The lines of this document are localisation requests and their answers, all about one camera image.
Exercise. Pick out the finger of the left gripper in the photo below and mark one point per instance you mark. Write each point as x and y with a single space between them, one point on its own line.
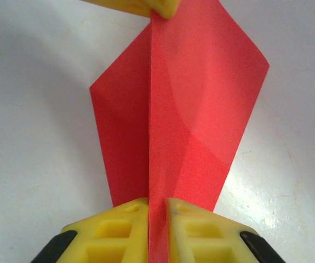
168 6
129 5

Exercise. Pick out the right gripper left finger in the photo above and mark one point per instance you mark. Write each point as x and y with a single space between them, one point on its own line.
113 235

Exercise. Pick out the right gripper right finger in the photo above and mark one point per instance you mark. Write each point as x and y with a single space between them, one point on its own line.
206 238

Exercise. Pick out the red paper sheet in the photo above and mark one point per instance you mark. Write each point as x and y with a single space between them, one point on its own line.
179 109

